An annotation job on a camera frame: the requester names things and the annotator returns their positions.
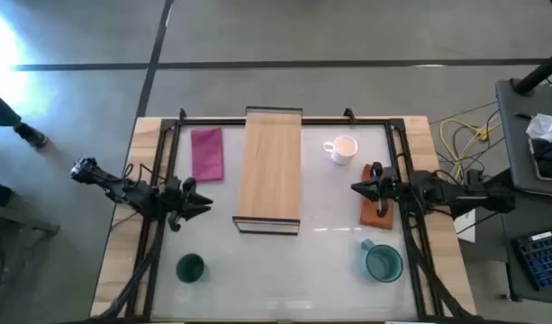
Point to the pink folded cloth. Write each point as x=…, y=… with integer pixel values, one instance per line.
x=207, y=154

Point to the orange folded cloth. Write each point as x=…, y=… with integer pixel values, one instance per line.
x=370, y=216

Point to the black pole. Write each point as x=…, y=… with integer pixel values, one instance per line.
x=539, y=74

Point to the large teal glass mug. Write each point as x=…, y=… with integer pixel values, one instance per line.
x=383, y=263

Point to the small dark green cup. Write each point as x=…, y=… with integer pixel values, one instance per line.
x=190, y=268

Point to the crumpled white tissue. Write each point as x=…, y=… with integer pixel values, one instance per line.
x=545, y=127

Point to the white ceramic mug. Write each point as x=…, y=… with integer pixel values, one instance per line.
x=344, y=149

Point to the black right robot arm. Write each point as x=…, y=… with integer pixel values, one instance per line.
x=460, y=193

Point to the grey side desk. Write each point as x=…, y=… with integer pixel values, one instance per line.
x=518, y=153

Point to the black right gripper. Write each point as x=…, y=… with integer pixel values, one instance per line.
x=389, y=186

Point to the black frame clamp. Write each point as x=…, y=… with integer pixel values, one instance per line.
x=349, y=114
x=182, y=114

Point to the wooden shelf board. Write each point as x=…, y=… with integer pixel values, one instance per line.
x=270, y=166

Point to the black keyboard with blue keys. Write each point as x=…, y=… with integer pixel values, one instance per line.
x=543, y=261

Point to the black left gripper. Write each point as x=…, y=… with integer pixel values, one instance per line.
x=174, y=202

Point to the white paper sheet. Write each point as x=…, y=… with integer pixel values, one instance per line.
x=465, y=225

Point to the smartphone with dark screen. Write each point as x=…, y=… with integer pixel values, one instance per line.
x=545, y=164

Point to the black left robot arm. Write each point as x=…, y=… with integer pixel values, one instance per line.
x=122, y=191

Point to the person's leg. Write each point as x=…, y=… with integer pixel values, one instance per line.
x=5, y=114

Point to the black metal table frame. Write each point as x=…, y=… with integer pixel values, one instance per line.
x=212, y=121

